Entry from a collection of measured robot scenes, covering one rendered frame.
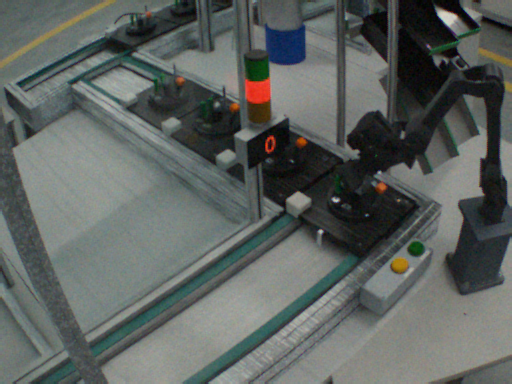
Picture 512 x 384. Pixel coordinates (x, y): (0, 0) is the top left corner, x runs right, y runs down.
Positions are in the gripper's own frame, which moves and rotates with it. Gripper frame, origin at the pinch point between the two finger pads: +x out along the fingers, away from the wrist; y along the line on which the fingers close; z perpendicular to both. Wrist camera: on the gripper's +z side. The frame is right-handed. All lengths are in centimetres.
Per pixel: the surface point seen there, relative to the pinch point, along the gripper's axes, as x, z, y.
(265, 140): -3.0, 16.3, 20.1
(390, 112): -1.3, 6.0, -19.1
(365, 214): 1.9, -10.8, 3.1
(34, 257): -48, 21, 83
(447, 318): -12.6, -42.3, 6.2
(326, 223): 7.9, -7.8, 10.1
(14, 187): -55, 27, 82
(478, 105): 119, -39, -226
